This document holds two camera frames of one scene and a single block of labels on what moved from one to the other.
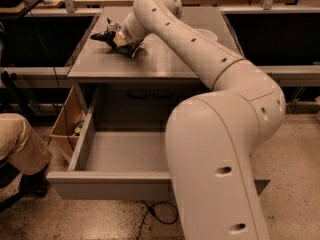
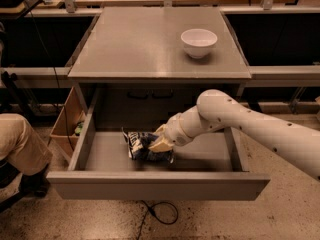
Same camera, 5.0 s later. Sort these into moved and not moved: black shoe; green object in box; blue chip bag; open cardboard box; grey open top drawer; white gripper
Moved: blue chip bag; white gripper
Not moved: grey open top drawer; open cardboard box; green object in box; black shoe
